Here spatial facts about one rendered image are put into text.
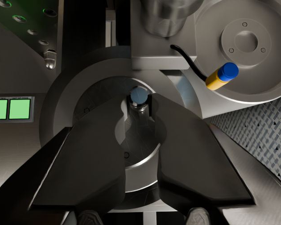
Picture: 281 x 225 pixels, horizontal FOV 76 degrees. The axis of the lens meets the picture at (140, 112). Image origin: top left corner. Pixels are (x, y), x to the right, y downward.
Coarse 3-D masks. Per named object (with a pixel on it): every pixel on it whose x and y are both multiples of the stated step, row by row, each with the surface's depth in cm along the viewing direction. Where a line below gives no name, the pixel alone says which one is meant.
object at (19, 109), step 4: (12, 100) 48; (16, 100) 48; (20, 100) 48; (24, 100) 48; (28, 100) 48; (12, 104) 48; (16, 104) 48; (20, 104) 48; (24, 104) 48; (28, 104) 48; (12, 108) 48; (16, 108) 48; (20, 108) 48; (24, 108) 48; (28, 108) 48; (12, 112) 48; (16, 112) 48; (20, 112) 48; (24, 112) 48; (28, 112) 48; (12, 116) 48; (16, 116) 48; (20, 116) 48; (24, 116) 48; (28, 116) 48
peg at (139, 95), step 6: (132, 90) 12; (138, 90) 12; (144, 90) 12; (132, 96) 12; (138, 96) 12; (144, 96) 12; (132, 102) 12; (138, 102) 12; (144, 102) 12; (132, 108) 14; (138, 108) 13; (144, 108) 13
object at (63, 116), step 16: (96, 64) 16; (112, 64) 16; (128, 64) 16; (80, 80) 16; (96, 80) 16; (144, 80) 16; (160, 80) 16; (64, 96) 16; (80, 96) 16; (176, 96) 16; (64, 112) 15; (128, 176) 15; (144, 176) 15
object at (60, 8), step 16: (64, 0) 18; (80, 0) 24; (64, 16) 18; (80, 16) 24; (64, 32) 18; (80, 32) 23; (96, 32) 33; (64, 48) 18; (80, 48) 23; (96, 48) 33; (64, 64) 18
